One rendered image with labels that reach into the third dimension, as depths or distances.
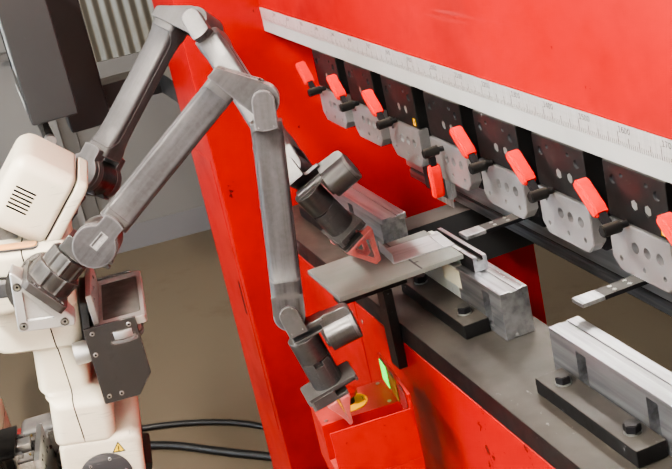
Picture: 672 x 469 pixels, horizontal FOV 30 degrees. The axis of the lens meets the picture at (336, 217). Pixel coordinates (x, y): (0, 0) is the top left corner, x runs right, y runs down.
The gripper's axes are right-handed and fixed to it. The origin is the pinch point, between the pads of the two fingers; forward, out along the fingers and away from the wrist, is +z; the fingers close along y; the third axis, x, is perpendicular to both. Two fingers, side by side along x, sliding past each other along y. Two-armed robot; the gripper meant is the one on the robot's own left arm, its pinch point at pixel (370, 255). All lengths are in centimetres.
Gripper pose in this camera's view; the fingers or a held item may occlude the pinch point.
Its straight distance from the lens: 247.3
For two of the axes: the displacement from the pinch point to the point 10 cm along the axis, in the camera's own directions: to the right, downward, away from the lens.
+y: -3.6, -2.3, 9.1
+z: 6.4, 6.5, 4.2
